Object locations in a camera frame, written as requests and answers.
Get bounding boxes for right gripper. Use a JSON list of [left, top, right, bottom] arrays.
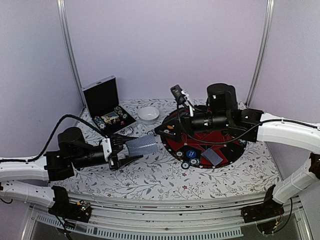
[[154, 108, 231, 143]]

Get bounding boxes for blue card deck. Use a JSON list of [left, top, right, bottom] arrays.
[[125, 135, 158, 157]]

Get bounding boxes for red chips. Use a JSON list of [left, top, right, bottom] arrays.
[[175, 151, 184, 159]]

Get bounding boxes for blue small blind button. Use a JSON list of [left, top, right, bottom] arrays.
[[185, 150, 197, 159]]

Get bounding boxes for blue chips off mat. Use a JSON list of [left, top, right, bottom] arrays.
[[181, 162, 190, 170]]

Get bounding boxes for green chips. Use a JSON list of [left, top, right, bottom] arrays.
[[238, 139, 247, 146], [189, 158, 200, 166]]

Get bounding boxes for dealt cards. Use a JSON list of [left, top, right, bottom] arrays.
[[201, 148, 223, 167]]

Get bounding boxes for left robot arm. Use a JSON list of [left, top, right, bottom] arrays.
[[0, 127, 141, 217]]

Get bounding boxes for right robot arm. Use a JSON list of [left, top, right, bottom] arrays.
[[154, 83, 320, 218]]

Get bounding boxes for white ceramic bowl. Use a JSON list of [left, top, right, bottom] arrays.
[[137, 106, 160, 125]]

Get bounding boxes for long poker chip row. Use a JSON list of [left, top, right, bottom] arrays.
[[93, 116, 106, 130]]

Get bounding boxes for green twenty poker chip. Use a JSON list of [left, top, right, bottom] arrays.
[[121, 113, 128, 120]]

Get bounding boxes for boxed playing card deck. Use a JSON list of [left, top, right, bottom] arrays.
[[101, 111, 119, 123]]

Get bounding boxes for short poker chip row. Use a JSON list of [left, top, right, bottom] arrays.
[[114, 106, 123, 116]]

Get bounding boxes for round red black poker mat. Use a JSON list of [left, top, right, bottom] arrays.
[[159, 107, 248, 169]]

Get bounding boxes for floral tablecloth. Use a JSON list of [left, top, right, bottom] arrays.
[[49, 98, 281, 201]]

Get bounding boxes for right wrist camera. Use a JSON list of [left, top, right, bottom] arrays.
[[170, 84, 186, 105]]

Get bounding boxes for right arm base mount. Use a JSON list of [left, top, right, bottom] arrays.
[[240, 200, 285, 223]]

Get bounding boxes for aluminium frame post left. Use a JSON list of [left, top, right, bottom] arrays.
[[56, 0, 86, 107]]

